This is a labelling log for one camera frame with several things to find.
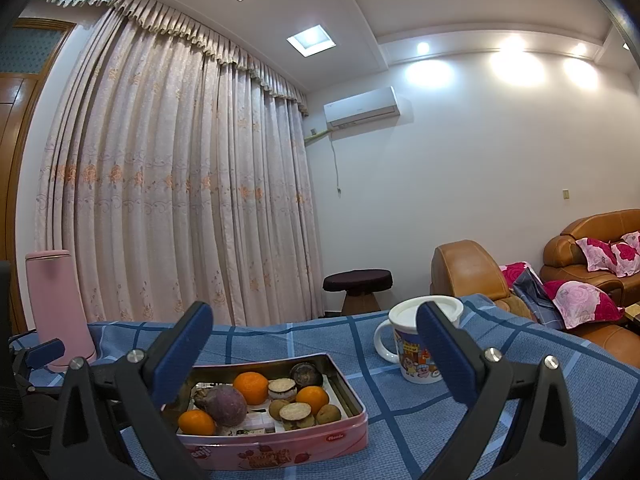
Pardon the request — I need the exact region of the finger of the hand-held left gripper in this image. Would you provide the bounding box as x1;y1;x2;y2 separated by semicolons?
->
10;341;66;391

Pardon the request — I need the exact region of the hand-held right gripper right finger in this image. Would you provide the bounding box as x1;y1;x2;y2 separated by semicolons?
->
416;300;581;480

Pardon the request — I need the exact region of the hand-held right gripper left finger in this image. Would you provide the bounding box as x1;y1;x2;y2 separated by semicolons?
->
49;301;215;480

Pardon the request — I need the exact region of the purple sweet potato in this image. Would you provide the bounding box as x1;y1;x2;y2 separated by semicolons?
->
206;385;249;428

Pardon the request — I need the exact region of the orange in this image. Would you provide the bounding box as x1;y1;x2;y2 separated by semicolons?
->
295;386;331;413
177;409;218;436
232;371;271;406

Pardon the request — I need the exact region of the pink metal tin box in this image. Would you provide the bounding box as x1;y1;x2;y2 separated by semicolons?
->
161;352;370;471

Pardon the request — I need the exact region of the white lidded cartoon mug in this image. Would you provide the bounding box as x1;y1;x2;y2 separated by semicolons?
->
374;296;462;385

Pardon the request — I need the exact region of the pink cylindrical kettle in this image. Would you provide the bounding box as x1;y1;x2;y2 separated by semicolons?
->
25;249;97;373

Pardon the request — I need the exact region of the blue plaid tablecloth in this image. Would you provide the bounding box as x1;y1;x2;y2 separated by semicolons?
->
9;294;640;480

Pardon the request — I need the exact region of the brown leather armchair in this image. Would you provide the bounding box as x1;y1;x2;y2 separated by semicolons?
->
430;240;536;321

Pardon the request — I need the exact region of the dark plaid fabric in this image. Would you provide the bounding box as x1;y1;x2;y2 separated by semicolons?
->
511;266;563;328

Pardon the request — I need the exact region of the pink floral pillow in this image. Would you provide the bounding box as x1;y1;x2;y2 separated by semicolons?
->
542;280;626;331
500;261;533;286
575;236;623;272
611;231;640;278

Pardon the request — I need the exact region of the dark cushioned wooden stool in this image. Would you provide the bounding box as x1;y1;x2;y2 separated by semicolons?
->
322;269;394;317

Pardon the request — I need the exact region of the brown leather sofa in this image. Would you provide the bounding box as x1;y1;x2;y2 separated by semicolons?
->
539;208;640;368

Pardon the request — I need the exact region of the pink floral curtain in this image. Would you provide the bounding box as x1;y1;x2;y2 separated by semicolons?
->
34;0;326;326

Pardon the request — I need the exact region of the wooden side table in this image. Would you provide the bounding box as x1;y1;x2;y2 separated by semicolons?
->
622;300;640;336

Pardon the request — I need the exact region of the wooden door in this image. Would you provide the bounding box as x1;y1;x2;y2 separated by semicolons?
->
0;17;76;331

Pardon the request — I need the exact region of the white air conditioner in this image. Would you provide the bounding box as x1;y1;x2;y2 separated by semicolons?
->
323;86;401;129

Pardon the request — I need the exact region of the air conditioner power cable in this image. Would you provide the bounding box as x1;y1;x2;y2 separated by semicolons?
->
327;130;346;197

